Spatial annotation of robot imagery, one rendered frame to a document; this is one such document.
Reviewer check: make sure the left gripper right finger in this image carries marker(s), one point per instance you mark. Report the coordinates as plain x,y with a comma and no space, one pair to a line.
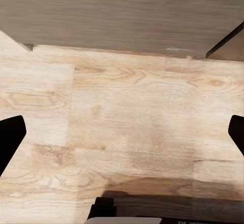
236,131

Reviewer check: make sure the dishwasher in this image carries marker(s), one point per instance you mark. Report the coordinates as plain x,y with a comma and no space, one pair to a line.
179,27

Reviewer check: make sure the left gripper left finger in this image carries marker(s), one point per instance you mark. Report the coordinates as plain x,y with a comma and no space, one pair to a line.
12,132

